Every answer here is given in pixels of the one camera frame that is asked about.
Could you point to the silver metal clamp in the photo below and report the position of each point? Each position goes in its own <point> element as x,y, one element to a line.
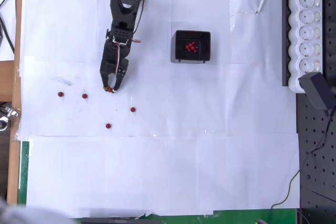
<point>10,112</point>

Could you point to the green cutting mat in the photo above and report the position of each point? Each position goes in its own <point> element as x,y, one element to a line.
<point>23,169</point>

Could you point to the black square box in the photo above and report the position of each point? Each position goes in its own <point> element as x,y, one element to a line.
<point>173,48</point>

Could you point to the blurred grey object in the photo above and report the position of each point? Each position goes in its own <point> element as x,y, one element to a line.
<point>21,216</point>

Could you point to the black perforated pegboard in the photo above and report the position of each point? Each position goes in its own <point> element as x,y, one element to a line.
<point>317,142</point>

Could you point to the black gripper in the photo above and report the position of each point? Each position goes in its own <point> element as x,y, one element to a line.
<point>111,68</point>

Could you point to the white power strip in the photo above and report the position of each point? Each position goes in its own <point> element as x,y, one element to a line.
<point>305,51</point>

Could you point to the white taped paper cover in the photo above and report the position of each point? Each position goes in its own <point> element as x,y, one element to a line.
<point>183,155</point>

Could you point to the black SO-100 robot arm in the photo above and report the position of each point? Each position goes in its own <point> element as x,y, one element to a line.
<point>123,24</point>

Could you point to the black camera device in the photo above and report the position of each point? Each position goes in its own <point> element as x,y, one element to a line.
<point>118,221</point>

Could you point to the black power adapter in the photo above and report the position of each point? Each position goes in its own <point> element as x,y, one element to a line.
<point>315,90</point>

